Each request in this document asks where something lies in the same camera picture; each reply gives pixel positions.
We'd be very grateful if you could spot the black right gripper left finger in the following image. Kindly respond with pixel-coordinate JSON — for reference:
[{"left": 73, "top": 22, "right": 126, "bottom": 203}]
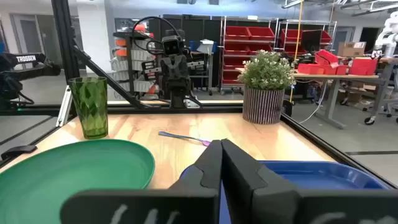
[{"left": 60, "top": 139, "right": 223, "bottom": 224}]

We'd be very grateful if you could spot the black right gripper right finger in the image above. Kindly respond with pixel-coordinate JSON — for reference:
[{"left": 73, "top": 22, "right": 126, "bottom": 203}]
[{"left": 221, "top": 139, "right": 398, "bottom": 224}]

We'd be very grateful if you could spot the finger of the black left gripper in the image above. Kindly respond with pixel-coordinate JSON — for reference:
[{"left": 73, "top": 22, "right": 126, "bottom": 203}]
[
  {"left": 175, "top": 55, "right": 192, "bottom": 80},
  {"left": 159, "top": 55, "right": 176, "bottom": 80}
]

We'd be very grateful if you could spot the green faceted plastic cup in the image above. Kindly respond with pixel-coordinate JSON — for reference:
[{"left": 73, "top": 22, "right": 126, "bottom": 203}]
[{"left": 67, "top": 77, "right": 109, "bottom": 140}]

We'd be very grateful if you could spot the green plastic plate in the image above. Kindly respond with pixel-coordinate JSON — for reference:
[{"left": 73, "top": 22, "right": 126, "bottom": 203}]
[{"left": 0, "top": 139, "right": 155, "bottom": 224}]

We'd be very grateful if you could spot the blue plastic tray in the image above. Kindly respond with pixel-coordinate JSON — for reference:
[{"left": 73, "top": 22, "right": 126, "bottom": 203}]
[{"left": 179, "top": 160, "right": 390, "bottom": 224}]

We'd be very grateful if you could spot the white and blue container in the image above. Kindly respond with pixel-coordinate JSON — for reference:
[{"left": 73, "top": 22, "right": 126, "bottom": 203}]
[{"left": 189, "top": 39, "right": 216, "bottom": 55}]

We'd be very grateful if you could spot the grey orange small-parts bin rack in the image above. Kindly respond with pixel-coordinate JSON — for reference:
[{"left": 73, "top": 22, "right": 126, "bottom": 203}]
[{"left": 110, "top": 29, "right": 156, "bottom": 94}]

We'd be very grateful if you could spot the plant in striped pot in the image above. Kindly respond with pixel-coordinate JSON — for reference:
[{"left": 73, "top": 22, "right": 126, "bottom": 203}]
[{"left": 238, "top": 49, "right": 296, "bottom": 125}]

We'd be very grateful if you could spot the red plastic storage bin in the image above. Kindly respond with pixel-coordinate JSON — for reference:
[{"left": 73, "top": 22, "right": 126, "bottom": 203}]
[
  {"left": 314, "top": 49, "right": 339, "bottom": 67},
  {"left": 348, "top": 58, "right": 378, "bottom": 76},
  {"left": 297, "top": 63, "right": 324, "bottom": 75}
]

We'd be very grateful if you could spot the dark monitor on shelf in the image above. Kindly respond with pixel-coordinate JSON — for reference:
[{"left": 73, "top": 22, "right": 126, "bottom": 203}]
[{"left": 300, "top": 29, "right": 323, "bottom": 52}]

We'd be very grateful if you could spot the wooden top work table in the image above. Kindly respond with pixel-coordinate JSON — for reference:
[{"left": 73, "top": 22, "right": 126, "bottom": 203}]
[{"left": 235, "top": 67, "right": 398, "bottom": 130}]

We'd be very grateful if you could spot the cardboard box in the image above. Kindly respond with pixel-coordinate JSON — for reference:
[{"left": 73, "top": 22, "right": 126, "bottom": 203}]
[{"left": 338, "top": 41, "right": 367, "bottom": 57}]

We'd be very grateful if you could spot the black plastic clip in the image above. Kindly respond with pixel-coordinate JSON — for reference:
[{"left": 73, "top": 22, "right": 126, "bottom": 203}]
[{"left": 1, "top": 144, "right": 38, "bottom": 161}]

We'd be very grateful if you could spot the white robot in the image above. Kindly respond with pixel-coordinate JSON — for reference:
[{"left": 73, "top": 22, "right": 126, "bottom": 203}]
[{"left": 373, "top": 11, "right": 398, "bottom": 58}]

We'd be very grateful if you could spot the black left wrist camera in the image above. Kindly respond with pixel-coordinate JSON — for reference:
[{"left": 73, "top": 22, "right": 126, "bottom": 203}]
[{"left": 161, "top": 35, "right": 184, "bottom": 57}]

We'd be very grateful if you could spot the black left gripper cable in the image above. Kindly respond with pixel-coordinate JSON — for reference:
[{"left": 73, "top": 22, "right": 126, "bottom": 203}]
[{"left": 132, "top": 16, "right": 185, "bottom": 55}]

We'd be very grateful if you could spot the wire shelf with red bins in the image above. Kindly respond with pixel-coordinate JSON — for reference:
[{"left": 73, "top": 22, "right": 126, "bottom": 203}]
[
  {"left": 275, "top": 19, "right": 338, "bottom": 58},
  {"left": 220, "top": 16, "right": 279, "bottom": 96}
]

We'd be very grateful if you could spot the silver metal corner bracket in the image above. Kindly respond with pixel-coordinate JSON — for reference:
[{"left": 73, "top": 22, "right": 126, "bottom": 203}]
[{"left": 55, "top": 85, "right": 74, "bottom": 127}]

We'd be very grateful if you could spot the white cable under table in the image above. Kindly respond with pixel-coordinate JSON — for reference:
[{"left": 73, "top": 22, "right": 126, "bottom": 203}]
[{"left": 298, "top": 80, "right": 329, "bottom": 125}]

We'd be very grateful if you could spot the yellow hanging cable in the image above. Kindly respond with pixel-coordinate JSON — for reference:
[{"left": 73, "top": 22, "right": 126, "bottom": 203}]
[{"left": 289, "top": 0, "right": 304, "bottom": 103}]

